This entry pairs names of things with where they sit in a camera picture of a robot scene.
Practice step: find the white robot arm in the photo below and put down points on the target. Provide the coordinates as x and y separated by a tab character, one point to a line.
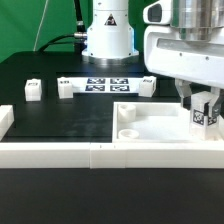
110	38

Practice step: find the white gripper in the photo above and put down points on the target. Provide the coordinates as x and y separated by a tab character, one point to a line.
184	39

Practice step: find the white U-shaped fence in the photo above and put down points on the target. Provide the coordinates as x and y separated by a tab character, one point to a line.
106	155

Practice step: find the fiducial marker sheet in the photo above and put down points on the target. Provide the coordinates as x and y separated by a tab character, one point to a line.
104	85

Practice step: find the white square tabletop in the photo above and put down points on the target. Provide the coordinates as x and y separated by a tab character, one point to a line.
157	122

